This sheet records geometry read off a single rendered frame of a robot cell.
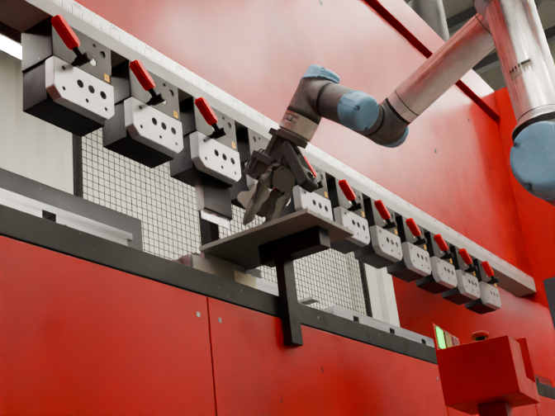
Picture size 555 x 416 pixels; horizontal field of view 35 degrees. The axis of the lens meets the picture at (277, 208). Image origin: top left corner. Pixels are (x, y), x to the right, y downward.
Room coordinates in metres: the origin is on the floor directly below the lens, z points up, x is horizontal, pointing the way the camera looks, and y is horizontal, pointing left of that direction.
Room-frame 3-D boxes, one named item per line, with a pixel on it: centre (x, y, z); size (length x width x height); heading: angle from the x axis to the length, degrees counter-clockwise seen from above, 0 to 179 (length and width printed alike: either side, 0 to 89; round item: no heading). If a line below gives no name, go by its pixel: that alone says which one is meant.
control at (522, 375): (1.95, -0.42, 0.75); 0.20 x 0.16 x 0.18; 155
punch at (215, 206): (1.76, 0.14, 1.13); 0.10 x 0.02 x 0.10; 148
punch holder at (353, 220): (2.25, -0.17, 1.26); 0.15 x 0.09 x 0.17; 148
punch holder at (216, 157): (1.74, 0.15, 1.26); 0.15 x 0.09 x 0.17; 148
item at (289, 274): (1.66, -0.02, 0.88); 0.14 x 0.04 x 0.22; 58
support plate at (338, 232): (1.69, 0.01, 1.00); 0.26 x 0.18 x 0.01; 58
